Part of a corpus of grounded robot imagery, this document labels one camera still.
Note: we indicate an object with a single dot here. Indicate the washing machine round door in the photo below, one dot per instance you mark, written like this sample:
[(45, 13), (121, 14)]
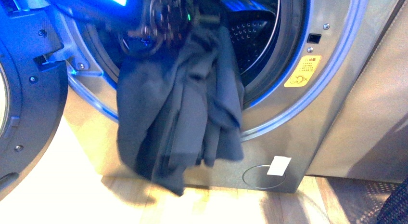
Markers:
[(35, 93)]

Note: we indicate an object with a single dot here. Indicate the white paper tag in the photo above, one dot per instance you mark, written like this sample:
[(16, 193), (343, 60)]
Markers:
[(279, 165)]

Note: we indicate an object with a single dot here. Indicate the yellow warning sticker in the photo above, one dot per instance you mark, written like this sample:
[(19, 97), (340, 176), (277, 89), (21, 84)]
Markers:
[(303, 71)]

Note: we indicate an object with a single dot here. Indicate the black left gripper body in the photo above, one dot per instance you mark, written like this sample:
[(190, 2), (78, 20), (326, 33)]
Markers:
[(167, 22)]

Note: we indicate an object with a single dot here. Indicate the blue lit robot arm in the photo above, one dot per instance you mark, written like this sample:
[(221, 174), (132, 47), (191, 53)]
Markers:
[(114, 15)]

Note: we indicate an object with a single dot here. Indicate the grey front-load washing machine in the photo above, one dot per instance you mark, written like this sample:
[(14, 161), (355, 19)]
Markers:
[(269, 37)]

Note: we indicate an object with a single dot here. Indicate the dark navy blue garment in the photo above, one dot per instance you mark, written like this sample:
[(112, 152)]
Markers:
[(178, 109)]

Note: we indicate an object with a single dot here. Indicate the grey cabinet beside washer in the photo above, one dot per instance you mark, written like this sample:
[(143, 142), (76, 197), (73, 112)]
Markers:
[(369, 136)]

